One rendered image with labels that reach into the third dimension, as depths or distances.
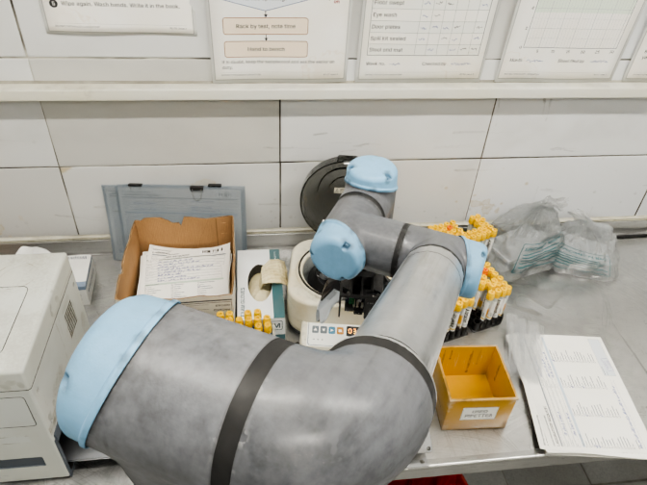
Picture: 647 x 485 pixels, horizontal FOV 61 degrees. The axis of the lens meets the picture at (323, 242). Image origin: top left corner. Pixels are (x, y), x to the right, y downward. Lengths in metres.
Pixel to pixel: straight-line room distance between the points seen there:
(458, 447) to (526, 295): 0.50
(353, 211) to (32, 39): 0.83
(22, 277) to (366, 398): 0.81
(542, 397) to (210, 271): 0.79
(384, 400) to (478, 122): 1.13
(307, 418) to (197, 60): 1.02
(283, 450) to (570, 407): 0.99
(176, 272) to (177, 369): 1.01
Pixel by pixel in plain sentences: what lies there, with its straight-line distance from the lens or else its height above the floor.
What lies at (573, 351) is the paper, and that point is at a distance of 1.40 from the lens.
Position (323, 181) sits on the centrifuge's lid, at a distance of 1.38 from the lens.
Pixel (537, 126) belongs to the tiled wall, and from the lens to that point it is 1.52.
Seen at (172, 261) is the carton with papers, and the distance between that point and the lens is 1.41.
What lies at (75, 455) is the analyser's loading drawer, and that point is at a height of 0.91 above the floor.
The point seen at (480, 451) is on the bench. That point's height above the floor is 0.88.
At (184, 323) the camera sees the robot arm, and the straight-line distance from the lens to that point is 0.39.
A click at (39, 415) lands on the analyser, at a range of 1.01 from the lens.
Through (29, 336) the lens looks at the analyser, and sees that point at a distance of 0.97.
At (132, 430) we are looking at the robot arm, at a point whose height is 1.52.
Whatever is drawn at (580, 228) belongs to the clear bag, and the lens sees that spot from 1.61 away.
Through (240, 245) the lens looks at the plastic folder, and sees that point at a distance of 1.45.
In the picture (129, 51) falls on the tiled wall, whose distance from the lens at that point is 1.29.
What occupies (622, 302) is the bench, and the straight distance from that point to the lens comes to 1.61.
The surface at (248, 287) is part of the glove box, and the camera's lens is 1.34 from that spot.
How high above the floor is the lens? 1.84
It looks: 39 degrees down
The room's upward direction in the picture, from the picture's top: 4 degrees clockwise
